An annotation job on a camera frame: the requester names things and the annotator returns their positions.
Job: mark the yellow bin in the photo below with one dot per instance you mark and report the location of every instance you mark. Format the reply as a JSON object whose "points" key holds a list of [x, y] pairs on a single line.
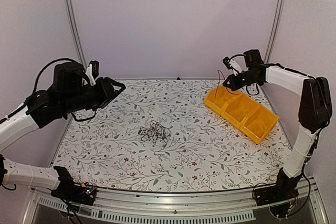
{"points": [[238, 109], [219, 97], [258, 124]]}

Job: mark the aluminium post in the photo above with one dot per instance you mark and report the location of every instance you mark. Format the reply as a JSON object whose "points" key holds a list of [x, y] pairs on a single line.
{"points": [[74, 32], [274, 29]]}

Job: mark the aluminium front rail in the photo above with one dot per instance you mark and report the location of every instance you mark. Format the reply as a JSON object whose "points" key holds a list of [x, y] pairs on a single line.
{"points": [[229, 206]]}

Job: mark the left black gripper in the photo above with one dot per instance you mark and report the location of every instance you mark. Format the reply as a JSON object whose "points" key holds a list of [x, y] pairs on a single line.
{"points": [[107, 93]]}

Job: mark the yellow bin middle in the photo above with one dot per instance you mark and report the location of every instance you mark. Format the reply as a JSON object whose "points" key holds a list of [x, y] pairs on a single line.
{"points": [[238, 109]]}

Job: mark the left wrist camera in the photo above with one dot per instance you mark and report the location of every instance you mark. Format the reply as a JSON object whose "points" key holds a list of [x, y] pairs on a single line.
{"points": [[92, 72]]}

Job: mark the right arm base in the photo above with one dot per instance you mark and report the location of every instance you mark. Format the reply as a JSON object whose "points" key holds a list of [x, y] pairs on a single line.
{"points": [[284, 193]]}

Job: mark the left aluminium post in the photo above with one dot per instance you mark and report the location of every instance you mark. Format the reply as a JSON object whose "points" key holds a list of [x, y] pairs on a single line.
{"points": [[74, 32]]}

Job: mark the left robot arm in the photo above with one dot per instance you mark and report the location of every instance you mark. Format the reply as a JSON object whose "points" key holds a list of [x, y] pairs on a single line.
{"points": [[74, 88]]}

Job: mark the right aluminium post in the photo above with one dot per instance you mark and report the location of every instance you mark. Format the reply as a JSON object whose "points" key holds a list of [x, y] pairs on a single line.
{"points": [[274, 29]]}

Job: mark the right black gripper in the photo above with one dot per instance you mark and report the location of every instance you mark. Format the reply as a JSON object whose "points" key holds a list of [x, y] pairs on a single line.
{"points": [[234, 86]]}

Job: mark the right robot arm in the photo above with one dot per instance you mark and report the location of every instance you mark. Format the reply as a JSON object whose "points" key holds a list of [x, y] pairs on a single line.
{"points": [[315, 108]]}

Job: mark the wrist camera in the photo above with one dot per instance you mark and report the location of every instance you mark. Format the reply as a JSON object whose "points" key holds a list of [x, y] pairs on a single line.
{"points": [[92, 72], [232, 64]]}

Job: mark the floral table mat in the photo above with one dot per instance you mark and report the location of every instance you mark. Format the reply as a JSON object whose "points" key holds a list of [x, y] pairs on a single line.
{"points": [[158, 135]]}

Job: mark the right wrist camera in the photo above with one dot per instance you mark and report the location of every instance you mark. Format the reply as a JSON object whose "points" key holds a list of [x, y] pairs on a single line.
{"points": [[232, 64]]}

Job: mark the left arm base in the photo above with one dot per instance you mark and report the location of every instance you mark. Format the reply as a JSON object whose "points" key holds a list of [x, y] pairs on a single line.
{"points": [[68, 190]]}

